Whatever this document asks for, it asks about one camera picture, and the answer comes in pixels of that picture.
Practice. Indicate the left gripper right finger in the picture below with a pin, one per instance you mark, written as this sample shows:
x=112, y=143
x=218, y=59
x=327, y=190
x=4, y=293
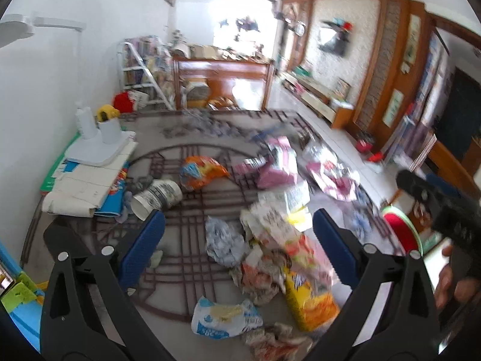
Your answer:
x=390, y=312

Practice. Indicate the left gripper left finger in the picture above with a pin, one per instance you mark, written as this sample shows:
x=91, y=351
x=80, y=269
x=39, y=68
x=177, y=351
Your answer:
x=87, y=314

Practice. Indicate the yellow snack bag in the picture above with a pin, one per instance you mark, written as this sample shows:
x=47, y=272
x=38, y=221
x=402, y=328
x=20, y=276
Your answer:
x=311, y=312

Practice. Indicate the pink snack bag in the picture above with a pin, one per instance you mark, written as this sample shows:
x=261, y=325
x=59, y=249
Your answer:
x=276, y=164

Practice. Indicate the person's right hand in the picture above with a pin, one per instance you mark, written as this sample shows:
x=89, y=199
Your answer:
x=447, y=288

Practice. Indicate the red dustpan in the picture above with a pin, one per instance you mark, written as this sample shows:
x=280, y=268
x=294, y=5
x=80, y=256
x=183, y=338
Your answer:
x=376, y=158

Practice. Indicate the white pink plastic bag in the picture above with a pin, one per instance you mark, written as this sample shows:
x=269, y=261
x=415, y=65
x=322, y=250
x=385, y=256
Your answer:
x=334, y=177

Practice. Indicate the white blue wrapper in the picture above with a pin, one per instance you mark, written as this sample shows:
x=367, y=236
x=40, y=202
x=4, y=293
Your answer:
x=221, y=321

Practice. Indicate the crumpled red white wrapper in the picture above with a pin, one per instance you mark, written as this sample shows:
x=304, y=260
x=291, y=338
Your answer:
x=260, y=276

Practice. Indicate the low wooden tv cabinet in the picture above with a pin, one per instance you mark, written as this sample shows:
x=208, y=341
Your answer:
x=320, y=99

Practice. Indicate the white cardboard stack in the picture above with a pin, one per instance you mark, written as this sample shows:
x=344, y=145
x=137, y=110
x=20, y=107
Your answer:
x=81, y=192

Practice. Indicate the crumpled grey paper ball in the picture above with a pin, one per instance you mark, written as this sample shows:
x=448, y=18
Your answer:
x=223, y=244

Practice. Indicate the white desk lamp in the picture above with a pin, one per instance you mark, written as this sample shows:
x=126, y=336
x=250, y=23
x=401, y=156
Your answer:
x=100, y=143

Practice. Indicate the orange snack bag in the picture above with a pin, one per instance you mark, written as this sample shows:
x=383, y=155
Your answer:
x=197, y=172

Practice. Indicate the yellow topped white bottle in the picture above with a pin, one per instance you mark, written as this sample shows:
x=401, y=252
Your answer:
x=107, y=114

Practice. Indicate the red bag by shelf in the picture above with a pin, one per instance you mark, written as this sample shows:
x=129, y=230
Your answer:
x=123, y=103

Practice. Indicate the white metal book shelf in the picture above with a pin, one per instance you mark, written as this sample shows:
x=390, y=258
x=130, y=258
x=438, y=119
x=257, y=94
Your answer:
x=145, y=73

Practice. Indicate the wall mounted television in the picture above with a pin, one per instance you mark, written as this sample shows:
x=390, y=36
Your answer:
x=334, y=36

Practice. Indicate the wooden bed frame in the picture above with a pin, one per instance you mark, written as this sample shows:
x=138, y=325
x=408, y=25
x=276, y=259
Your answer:
x=220, y=76

